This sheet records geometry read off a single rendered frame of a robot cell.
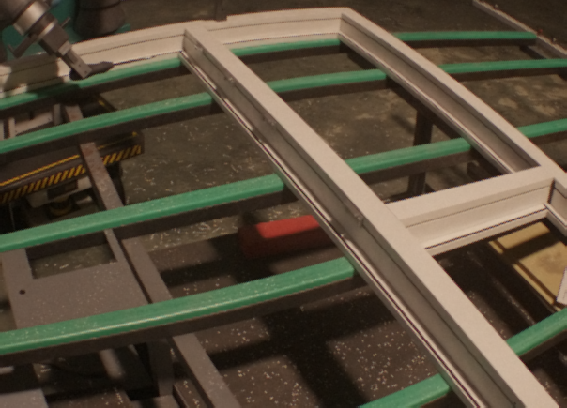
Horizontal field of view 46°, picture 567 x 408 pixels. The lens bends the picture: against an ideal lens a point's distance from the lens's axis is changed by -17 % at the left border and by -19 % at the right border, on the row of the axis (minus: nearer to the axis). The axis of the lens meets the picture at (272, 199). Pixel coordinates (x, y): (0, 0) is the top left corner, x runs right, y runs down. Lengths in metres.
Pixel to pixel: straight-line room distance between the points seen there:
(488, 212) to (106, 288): 0.62
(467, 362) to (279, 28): 1.15
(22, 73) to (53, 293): 0.75
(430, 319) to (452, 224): 0.23
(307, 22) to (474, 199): 0.86
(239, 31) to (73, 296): 0.95
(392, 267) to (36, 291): 0.52
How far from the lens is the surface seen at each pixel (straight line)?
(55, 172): 2.43
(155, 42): 1.76
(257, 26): 1.84
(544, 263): 1.62
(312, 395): 1.29
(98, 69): 1.60
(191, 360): 1.01
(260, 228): 1.59
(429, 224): 1.15
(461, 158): 1.50
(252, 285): 1.07
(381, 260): 1.09
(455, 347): 0.96
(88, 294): 1.08
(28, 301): 1.08
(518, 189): 1.26
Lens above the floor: 1.55
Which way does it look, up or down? 33 degrees down
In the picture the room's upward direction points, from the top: 3 degrees clockwise
